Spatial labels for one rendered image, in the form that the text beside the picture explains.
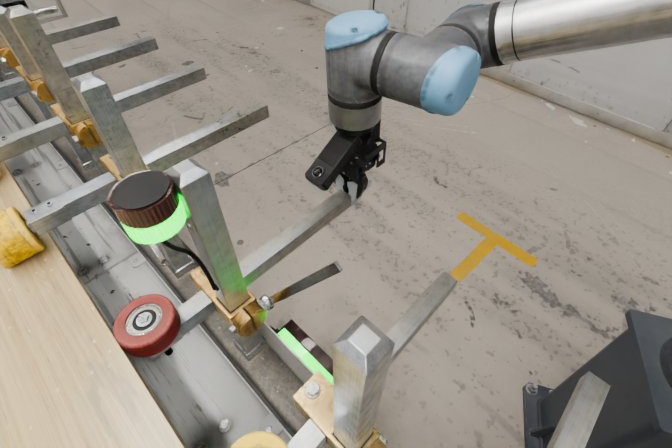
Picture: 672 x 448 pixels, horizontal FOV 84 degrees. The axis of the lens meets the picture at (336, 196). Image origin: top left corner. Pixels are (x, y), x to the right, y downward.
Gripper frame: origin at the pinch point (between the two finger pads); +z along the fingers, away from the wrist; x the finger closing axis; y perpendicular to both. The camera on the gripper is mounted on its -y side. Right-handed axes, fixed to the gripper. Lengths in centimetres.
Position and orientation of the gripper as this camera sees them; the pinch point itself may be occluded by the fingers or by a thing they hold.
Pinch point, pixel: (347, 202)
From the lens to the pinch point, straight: 78.5
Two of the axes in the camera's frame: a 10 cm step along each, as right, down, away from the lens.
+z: 0.3, 6.9, 7.2
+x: -7.1, -5.0, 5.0
